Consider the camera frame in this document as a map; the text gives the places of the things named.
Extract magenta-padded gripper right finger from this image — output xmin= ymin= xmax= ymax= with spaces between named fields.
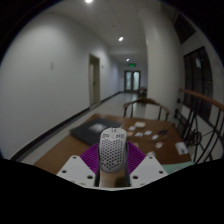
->
xmin=125 ymin=141 xmax=169 ymax=188

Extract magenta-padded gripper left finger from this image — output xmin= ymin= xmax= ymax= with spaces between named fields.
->
xmin=56 ymin=143 xmax=102 ymax=188

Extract white honeycomb computer mouse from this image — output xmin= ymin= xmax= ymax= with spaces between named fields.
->
xmin=98 ymin=126 xmax=129 ymax=175

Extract dark grey mouse pad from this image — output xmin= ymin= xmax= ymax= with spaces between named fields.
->
xmin=69 ymin=117 xmax=124 ymax=147

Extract small black card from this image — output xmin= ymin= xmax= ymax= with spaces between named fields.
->
xmin=157 ymin=128 xmax=170 ymax=137

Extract white paper sheet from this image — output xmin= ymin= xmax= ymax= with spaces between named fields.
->
xmin=175 ymin=141 xmax=190 ymax=156

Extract beige card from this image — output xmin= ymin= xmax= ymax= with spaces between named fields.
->
xmin=133 ymin=121 xmax=147 ymax=129

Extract wooden armchair with curved back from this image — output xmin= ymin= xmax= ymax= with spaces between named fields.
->
xmin=122 ymin=97 xmax=171 ymax=122

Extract dark wooden chair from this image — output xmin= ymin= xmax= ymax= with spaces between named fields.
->
xmin=136 ymin=86 xmax=150 ymax=100

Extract glass double door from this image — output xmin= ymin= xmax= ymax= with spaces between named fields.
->
xmin=123 ymin=69 xmax=142 ymax=93

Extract wooden-topped metal stair railing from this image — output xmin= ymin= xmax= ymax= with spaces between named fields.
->
xmin=173 ymin=87 xmax=224 ymax=165

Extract pale wooden door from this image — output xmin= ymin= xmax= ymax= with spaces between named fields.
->
xmin=87 ymin=53 xmax=102 ymax=108

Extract dark-framed tall window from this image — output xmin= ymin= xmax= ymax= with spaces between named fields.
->
xmin=182 ymin=46 xmax=215 ymax=122

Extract round ceiling lights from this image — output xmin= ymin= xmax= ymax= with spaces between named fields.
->
xmin=84 ymin=0 xmax=131 ymax=63

